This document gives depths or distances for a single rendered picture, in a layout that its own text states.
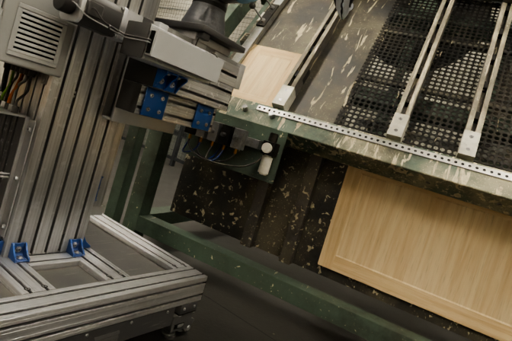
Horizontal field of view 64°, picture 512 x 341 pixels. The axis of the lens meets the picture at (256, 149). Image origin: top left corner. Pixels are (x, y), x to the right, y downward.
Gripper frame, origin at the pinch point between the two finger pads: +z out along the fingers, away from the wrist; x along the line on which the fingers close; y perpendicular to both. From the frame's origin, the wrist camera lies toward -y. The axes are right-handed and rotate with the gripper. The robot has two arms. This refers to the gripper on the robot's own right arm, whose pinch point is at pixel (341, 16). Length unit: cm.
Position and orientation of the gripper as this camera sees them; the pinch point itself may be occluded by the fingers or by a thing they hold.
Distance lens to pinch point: 176.9
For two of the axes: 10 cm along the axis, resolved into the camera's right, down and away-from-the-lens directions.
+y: 6.1, -3.3, 7.2
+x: -7.9, -2.7, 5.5
